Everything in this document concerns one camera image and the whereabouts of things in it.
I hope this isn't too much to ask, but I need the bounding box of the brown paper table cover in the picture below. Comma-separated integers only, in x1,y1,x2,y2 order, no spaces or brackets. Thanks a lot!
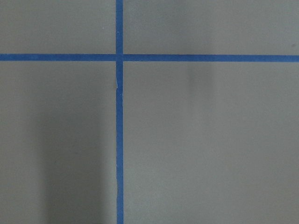
0,0,299,224

